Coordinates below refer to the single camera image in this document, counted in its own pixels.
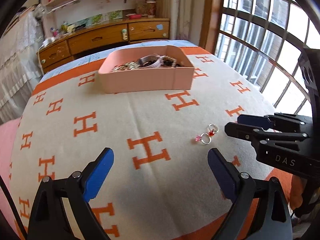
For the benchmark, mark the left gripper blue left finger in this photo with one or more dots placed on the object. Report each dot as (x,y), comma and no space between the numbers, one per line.
(95,173)

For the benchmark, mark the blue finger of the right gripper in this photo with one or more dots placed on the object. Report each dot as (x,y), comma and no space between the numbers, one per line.
(257,121)
(243,132)

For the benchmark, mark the pink jewelry tray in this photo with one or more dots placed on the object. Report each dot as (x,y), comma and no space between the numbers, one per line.
(145,79)

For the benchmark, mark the window with metal bars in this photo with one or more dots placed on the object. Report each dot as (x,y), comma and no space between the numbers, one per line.
(262,41)

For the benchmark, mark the silver ring keychain red beads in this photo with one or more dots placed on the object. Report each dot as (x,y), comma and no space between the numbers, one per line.
(206,137)

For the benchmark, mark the wooden desk with drawers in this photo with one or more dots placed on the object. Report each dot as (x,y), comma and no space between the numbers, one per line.
(109,34)

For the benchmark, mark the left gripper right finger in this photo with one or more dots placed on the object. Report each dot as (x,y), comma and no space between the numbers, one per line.
(230,180)

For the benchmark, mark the orange H pattern blanket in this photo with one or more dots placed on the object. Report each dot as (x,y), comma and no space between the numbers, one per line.
(160,186)

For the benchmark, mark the white lace covered furniture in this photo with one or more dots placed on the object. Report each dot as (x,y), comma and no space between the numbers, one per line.
(20,71)

